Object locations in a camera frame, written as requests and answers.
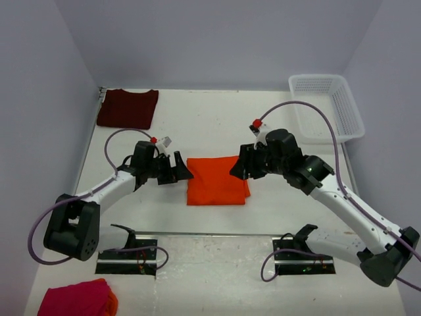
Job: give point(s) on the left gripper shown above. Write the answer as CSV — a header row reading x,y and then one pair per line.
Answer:
x,y
172,174

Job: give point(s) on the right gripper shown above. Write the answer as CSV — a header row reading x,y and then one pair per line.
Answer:
x,y
246,163

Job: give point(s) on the orange t-shirt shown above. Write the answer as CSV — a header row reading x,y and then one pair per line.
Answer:
x,y
111,304
213,185

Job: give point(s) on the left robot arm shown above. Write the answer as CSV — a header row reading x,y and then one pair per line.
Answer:
x,y
74,226

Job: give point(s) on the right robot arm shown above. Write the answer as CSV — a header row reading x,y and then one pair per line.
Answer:
x,y
379,247

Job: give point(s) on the folded dark red t-shirt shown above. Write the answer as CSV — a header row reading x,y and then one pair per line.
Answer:
x,y
123,109

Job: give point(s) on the white plastic basket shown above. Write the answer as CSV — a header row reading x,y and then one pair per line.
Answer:
x,y
331,94

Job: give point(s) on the orange t-shirt in pile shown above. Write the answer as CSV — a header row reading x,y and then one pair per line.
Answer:
x,y
111,304

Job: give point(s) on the magenta t-shirt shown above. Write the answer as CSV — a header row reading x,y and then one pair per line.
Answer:
x,y
85,298

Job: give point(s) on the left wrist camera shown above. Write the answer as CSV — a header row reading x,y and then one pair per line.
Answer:
x,y
162,145

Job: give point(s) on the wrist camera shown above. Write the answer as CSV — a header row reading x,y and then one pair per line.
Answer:
x,y
162,145
260,134

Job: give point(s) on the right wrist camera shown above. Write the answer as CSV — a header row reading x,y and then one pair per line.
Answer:
x,y
260,134

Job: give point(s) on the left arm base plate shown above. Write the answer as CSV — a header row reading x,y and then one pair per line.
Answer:
x,y
142,262

